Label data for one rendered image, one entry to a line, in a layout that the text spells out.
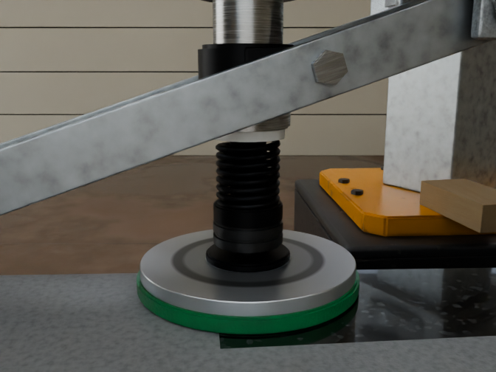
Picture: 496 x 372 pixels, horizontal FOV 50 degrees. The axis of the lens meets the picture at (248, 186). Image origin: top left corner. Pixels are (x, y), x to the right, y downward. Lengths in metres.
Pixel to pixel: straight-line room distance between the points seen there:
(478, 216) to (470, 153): 0.28
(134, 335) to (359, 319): 0.19
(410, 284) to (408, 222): 0.49
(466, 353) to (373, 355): 0.07
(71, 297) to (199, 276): 0.13
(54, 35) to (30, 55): 0.38
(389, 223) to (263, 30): 0.63
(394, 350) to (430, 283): 0.15
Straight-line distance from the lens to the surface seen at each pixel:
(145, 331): 0.46
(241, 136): 0.47
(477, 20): 0.49
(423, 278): 0.58
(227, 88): 0.44
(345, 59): 0.46
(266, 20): 0.48
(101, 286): 0.56
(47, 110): 6.84
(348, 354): 0.43
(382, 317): 0.49
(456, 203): 1.03
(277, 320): 0.44
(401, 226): 1.05
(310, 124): 6.47
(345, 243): 1.00
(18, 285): 0.59
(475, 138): 1.24
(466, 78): 1.19
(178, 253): 0.55
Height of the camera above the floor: 1.05
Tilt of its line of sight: 13 degrees down
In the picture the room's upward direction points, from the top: straight up
